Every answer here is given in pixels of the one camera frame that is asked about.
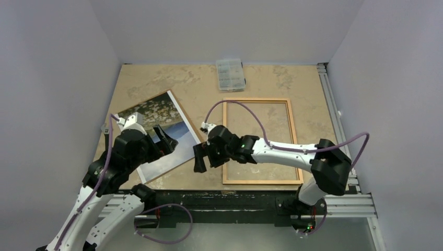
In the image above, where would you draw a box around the landscape photo print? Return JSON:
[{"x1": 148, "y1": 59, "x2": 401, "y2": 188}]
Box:
[{"x1": 114, "y1": 90, "x2": 202, "y2": 183}]

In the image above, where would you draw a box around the clear plastic organizer box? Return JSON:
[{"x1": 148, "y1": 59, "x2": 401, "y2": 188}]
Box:
[{"x1": 215, "y1": 59, "x2": 246, "y2": 92}]

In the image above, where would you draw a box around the wooden picture frame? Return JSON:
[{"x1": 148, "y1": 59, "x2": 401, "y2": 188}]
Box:
[{"x1": 222, "y1": 97, "x2": 305, "y2": 185}]

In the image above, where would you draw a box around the brown frame backing board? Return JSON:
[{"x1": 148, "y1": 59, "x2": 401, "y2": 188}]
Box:
[{"x1": 138, "y1": 90, "x2": 202, "y2": 182}]

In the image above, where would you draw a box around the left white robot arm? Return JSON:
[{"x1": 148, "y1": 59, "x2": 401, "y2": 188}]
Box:
[{"x1": 38, "y1": 125, "x2": 179, "y2": 250}]

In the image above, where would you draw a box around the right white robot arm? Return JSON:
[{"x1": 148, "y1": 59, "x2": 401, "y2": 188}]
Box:
[{"x1": 193, "y1": 123, "x2": 352, "y2": 213}]

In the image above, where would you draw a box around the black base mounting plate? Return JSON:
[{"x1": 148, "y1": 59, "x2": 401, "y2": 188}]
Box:
[{"x1": 135, "y1": 188, "x2": 328, "y2": 230}]

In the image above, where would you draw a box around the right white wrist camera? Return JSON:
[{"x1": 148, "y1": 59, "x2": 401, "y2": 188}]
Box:
[{"x1": 200, "y1": 121, "x2": 217, "y2": 141}]

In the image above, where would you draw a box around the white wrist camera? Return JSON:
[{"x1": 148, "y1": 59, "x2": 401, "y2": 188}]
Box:
[
  {"x1": 200, "y1": 121, "x2": 217, "y2": 141},
  {"x1": 116, "y1": 112, "x2": 145, "y2": 131}
]

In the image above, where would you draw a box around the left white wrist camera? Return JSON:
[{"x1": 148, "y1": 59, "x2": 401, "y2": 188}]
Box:
[{"x1": 116, "y1": 112, "x2": 145, "y2": 131}]

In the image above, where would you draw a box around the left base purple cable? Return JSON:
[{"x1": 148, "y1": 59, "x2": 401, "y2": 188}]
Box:
[{"x1": 133, "y1": 203, "x2": 193, "y2": 245}]

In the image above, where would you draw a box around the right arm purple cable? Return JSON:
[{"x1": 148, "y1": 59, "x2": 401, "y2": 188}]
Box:
[{"x1": 204, "y1": 100, "x2": 370, "y2": 172}]

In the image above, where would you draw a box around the aluminium rail frame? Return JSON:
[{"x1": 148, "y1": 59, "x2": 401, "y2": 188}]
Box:
[{"x1": 97, "y1": 62, "x2": 387, "y2": 251}]

